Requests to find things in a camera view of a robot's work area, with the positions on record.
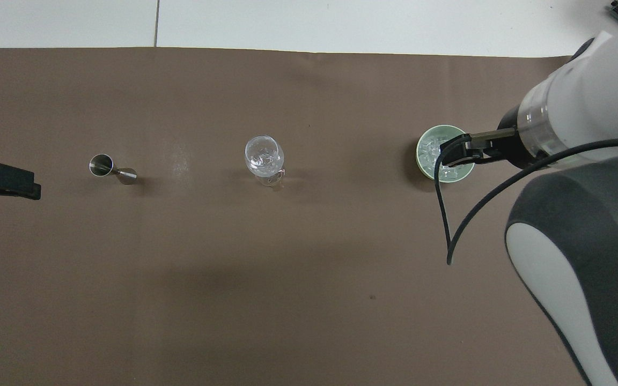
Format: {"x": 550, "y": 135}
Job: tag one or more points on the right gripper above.
{"x": 512, "y": 145}

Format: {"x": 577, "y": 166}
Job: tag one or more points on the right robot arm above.
{"x": 598, "y": 91}

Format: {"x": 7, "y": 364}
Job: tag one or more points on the clear ice cubes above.
{"x": 430, "y": 151}

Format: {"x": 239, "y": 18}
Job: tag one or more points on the clear wine glass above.
{"x": 264, "y": 155}

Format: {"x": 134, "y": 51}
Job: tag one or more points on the pale green bowl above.
{"x": 426, "y": 167}

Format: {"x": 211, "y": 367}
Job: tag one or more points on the steel double jigger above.
{"x": 102, "y": 164}

